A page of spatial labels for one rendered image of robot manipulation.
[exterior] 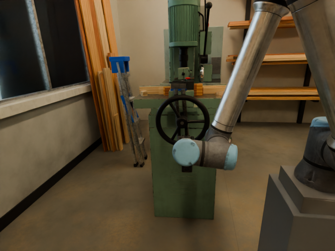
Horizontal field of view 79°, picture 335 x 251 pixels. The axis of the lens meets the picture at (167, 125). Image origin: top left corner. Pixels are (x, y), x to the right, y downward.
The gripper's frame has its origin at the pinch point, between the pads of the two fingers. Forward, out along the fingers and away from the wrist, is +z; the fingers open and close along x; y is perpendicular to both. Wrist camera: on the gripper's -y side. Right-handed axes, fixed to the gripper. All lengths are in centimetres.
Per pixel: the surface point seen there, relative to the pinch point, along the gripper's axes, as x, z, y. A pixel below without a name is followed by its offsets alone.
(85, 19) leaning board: 111, 102, 131
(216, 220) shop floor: -21, 48, -56
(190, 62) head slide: -2, 34, 57
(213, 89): -17, 31, 37
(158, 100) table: 17.4, 17.8, 28.2
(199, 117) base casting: -7.8, 21.7, 18.1
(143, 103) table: 26.6, 18.6, 26.3
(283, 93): -139, 204, 65
